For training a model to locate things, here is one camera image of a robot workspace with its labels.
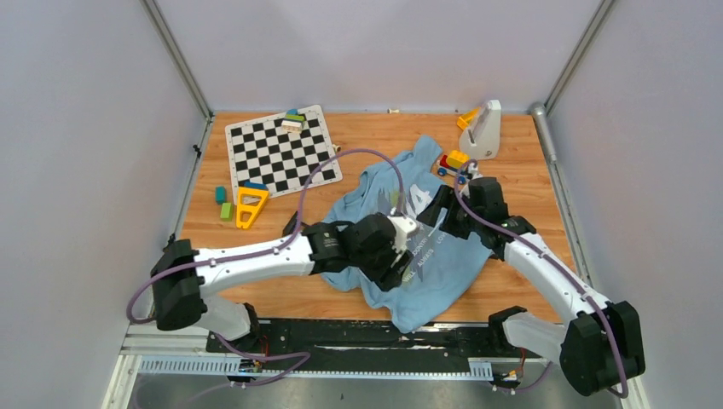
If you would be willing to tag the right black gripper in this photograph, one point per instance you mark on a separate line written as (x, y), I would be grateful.
(444, 198)

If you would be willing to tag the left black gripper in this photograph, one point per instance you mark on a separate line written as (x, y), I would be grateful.
(387, 276)

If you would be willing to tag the light blue printed t-shirt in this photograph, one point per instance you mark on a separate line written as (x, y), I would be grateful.
(443, 266)

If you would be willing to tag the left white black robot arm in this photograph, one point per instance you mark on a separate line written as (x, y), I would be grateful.
(186, 282)

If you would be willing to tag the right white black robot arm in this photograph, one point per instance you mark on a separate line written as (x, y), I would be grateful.
(598, 344)

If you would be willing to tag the colourful toy block train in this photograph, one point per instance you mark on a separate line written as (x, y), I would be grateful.
(449, 165)

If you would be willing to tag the white wedge stand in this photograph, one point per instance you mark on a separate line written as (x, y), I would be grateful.
(481, 139)

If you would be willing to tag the orange plastic piece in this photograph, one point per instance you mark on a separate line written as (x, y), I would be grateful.
(464, 120)

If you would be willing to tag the yellow triangle toy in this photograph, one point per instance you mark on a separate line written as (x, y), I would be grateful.
(250, 203)

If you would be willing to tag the blue toy block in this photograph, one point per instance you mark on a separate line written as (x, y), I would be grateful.
(254, 185)

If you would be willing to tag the green toy block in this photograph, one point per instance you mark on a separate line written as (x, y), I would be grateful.
(227, 211)

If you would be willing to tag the stacked toy blocks on checkerboard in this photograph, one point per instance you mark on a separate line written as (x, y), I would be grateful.
(293, 121)

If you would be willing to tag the black white checkerboard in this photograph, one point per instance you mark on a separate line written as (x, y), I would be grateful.
(261, 151)

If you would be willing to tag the teal toy block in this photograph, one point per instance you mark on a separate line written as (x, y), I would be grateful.
(220, 195)

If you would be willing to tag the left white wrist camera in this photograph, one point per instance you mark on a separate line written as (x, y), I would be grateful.
(405, 227)

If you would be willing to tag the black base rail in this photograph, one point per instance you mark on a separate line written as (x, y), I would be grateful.
(377, 347)

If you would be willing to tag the left black square frame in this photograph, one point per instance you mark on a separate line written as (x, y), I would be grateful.
(294, 226)

